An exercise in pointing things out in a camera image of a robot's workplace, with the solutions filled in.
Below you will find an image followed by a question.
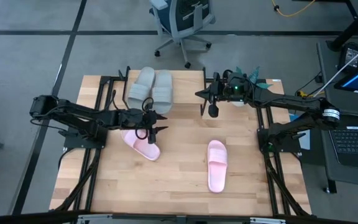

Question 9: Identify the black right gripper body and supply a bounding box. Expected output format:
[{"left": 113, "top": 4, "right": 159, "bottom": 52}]
[{"left": 210, "top": 72, "right": 256, "bottom": 104}]

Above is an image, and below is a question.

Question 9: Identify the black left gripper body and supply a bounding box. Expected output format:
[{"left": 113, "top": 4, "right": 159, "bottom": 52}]
[{"left": 116, "top": 107, "right": 157, "bottom": 133}]

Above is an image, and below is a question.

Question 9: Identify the grey rubber slide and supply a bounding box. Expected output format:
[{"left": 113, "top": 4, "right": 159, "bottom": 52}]
[
  {"left": 127, "top": 66, "right": 156, "bottom": 110},
  {"left": 151, "top": 69, "right": 174, "bottom": 115}
]

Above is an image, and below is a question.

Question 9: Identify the pink rubber slide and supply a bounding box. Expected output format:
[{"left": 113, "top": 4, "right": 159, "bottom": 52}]
[
  {"left": 121, "top": 129, "right": 162, "bottom": 162},
  {"left": 207, "top": 139, "right": 229, "bottom": 194}
]

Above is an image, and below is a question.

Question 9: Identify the artificial plant in white pot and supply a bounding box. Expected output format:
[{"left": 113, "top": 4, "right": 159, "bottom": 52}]
[{"left": 232, "top": 65, "right": 273, "bottom": 108}]

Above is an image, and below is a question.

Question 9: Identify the blue paper sheet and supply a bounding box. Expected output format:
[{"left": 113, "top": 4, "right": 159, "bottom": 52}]
[{"left": 288, "top": 112, "right": 311, "bottom": 151}]

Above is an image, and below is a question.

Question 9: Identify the grey office chair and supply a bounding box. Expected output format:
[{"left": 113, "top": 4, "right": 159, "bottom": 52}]
[{"left": 149, "top": 0, "right": 216, "bottom": 70}]

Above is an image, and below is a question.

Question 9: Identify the black overhead rig bar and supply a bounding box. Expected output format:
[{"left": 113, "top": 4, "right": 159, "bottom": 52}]
[{"left": 0, "top": 210, "right": 358, "bottom": 224}]

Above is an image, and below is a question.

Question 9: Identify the black power adapter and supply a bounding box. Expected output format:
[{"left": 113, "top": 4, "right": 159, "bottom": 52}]
[{"left": 336, "top": 41, "right": 358, "bottom": 73}]

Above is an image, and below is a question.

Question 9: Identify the black desk leg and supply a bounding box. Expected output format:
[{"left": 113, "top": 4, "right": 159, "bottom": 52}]
[{"left": 325, "top": 0, "right": 358, "bottom": 52}]

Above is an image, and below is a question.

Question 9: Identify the black laptop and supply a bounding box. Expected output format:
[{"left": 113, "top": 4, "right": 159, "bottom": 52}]
[{"left": 328, "top": 126, "right": 358, "bottom": 171}]

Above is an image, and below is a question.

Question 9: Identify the yellow floor cable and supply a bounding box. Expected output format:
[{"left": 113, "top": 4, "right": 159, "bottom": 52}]
[{"left": 270, "top": 0, "right": 317, "bottom": 18}]

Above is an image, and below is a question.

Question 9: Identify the white cable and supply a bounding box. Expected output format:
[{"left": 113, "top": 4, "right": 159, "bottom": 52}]
[{"left": 321, "top": 37, "right": 358, "bottom": 90}]

